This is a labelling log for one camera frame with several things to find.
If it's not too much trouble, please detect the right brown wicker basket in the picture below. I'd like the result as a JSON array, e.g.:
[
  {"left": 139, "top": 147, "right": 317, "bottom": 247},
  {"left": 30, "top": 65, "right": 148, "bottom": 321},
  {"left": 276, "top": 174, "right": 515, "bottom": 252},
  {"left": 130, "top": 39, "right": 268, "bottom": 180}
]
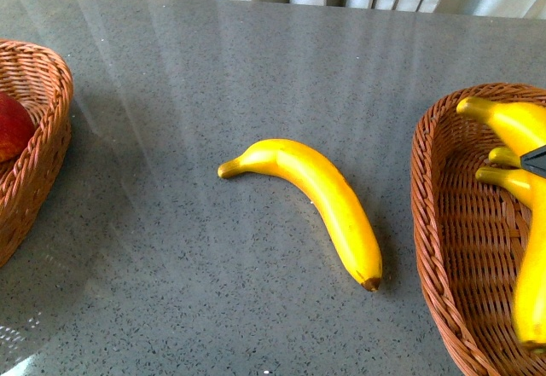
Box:
[{"left": 410, "top": 83, "right": 545, "bottom": 375}]

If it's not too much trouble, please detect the left brown wicker basket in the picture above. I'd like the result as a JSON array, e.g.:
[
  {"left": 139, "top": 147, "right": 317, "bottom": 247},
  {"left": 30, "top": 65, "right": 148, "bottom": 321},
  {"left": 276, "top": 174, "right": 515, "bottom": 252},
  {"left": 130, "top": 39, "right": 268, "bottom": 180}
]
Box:
[{"left": 1, "top": 39, "right": 73, "bottom": 264}]

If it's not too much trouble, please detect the red apple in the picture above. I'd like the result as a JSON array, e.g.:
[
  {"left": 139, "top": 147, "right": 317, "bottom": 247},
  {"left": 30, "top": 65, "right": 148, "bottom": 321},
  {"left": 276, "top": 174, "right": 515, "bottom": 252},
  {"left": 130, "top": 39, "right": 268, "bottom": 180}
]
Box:
[{"left": 1, "top": 92, "right": 35, "bottom": 163}]

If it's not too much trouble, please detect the brown wicker basket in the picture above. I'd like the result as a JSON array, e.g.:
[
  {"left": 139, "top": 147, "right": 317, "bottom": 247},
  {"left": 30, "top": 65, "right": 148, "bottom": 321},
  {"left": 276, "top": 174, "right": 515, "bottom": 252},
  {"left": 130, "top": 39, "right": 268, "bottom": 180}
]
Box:
[
  {"left": 410, "top": 83, "right": 545, "bottom": 375},
  {"left": 1, "top": 39, "right": 73, "bottom": 264}
]

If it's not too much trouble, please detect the yellow banana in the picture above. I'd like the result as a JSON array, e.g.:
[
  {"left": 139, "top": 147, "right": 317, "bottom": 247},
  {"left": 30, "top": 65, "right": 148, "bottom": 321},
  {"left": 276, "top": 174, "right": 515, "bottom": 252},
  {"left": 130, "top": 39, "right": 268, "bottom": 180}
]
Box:
[
  {"left": 456, "top": 97, "right": 545, "bottom": 156},
  {"left": 488, "top": 147, "right": 521, "bottom": 168},
  {"left": 475, "top": 167, "right": 545, "bottom": 353},
  {"left": 218, "top": 138, "right": 383, "bottom": 292}
]

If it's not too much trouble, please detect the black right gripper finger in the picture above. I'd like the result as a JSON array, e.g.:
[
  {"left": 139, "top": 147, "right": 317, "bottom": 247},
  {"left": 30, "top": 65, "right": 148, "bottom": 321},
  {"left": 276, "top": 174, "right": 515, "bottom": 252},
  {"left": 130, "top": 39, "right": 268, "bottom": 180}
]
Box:
[{"left": 520, "top": 145, "right": 546, "bottom": 178}]

